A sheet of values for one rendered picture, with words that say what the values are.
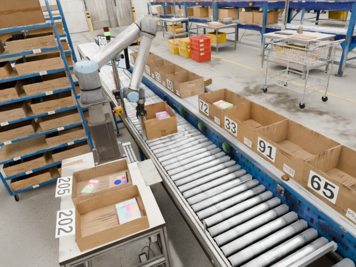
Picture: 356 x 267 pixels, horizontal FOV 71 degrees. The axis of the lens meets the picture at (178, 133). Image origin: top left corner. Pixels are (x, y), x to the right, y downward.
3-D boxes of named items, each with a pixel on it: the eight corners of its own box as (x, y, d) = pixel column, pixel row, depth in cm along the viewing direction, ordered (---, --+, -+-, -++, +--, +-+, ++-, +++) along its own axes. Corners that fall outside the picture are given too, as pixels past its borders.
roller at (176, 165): (161, 171, 193) (160, 166, 190) (219, 150, 209) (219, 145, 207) (163, 175, 189) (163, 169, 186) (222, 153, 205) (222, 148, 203)
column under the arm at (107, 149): (94, 166, 198) (82, 130, 182) (91, 150, 220) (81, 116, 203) (126, 157, 205) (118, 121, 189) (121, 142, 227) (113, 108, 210)
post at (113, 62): (123, 122, 281) (104, 39, 237) (127, 121, 283) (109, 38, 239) (125, 126, 271) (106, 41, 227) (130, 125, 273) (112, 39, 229)
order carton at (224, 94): (198, 112, 236) (197, 95, 228) (224, 104, 246) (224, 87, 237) (221, 128, 205) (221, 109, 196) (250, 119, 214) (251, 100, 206)
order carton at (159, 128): (139, 122, 258) (136, 107, 250) (166, 115, 265) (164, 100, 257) (147, 140, 225) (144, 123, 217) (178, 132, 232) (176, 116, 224)
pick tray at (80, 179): (76, 183, 182) (72, 172, 177) (128, 168, 191) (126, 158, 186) (76, 211, 158) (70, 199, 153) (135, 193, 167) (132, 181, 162)
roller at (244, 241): (216, 252, 130) (216, 247, 127) (292, 214, 147) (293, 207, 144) (222, 260, 126) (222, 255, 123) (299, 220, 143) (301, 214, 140)
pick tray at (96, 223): (79, 214, 155) (74, 203, 150) (139, 195, 165) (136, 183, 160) (80, 252, 132) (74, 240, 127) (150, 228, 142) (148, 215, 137)
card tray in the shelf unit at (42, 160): (6, 176, 268) (1, 169, 263) (9, 161, 292) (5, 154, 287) (46, 163, 281) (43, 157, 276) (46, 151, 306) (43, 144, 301)
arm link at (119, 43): (70, 71, 182) (148, 10, 192) (67, 67, 196) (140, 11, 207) (85, 87, 191) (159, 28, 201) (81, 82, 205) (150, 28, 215)
